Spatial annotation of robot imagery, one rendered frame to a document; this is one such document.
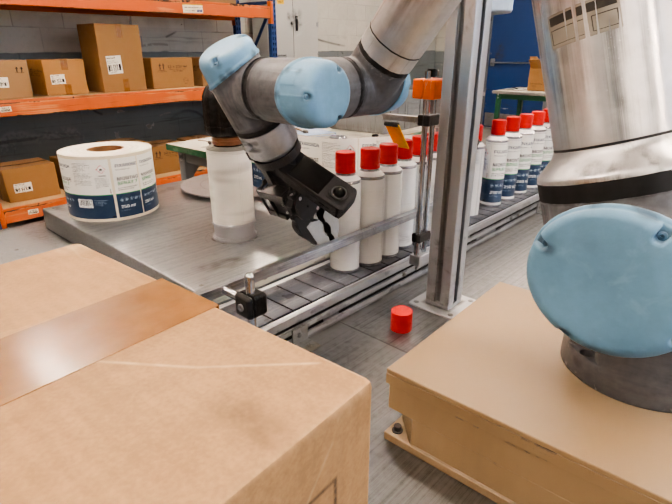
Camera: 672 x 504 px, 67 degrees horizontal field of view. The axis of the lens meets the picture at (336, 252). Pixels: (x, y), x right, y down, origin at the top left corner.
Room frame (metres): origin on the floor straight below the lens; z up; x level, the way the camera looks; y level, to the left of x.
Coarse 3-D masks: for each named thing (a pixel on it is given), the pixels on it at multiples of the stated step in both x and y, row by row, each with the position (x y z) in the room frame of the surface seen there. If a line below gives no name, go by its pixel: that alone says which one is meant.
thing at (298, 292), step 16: (528, 192) 1.31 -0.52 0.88; (480, 208) 1.17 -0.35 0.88; (496, 208) 1.17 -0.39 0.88; (400, 256) 0.87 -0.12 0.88; (320, 272) 0.79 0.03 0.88; (368, 272) 0.79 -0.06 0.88; (272, 288) 0.73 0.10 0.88; (288, 288) 0.73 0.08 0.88; (304, 288) 0.73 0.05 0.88; (320, 288) 0.73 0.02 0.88; (336, 288) 0.73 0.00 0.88; (272, 304) 0.68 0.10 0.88; (288, 304) 0.68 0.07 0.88; (304, 304) 0.68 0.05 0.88; (272, 320) 0.63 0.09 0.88
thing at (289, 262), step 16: (416, 208) 0.90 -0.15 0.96; (432, 208) 0.93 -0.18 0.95; (384, 224) 0.82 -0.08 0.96; (336, 240) 0.73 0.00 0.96; (352, 240) 0.75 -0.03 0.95; (288, 256) 0.67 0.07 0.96; (304, 256) 0.68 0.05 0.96; (256, 272) 0.61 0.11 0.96; (272, 272) 0.63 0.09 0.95; (208, 288) 0.56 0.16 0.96; (240, 288) 0.59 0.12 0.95
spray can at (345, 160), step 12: (336, 156) 0.80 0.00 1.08; (348, 156) 0.80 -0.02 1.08; (336, 168) 0.80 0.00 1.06; (348, 168) 0.80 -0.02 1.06; (348, 180) 0.79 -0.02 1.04; (360, 180) 0.80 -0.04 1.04; (360, 192) 0.81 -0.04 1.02; (348, 216) 0.79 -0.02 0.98; (348, 228) 0.79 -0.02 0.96; (336, 252) 0.79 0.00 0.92; (348, 252) 0.79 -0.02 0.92; (336, 264) 0.79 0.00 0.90; (348, 264) 0.79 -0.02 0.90
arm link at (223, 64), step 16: (208, 48) 0.67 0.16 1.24; (224, 48) 0.65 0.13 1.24; (240, 48) 0.64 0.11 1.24; (256, 48) 0.67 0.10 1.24; (208, 64) 0.64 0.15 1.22; (224, 64) 0.63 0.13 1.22; (240, 64) 0.64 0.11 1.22; (208, 80) 0.65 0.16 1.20; (224, 80) 0.64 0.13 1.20; (240, 80) 0.63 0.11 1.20; (224, 96) 0.65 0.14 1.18; (240, 96) 0.63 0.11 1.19; (224, 112) 0.67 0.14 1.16; (240, 112) 0.65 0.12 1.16; (240, 128) 0.67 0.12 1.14; (256, 128) 0.66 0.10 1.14; (272, 128) 0.67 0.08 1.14
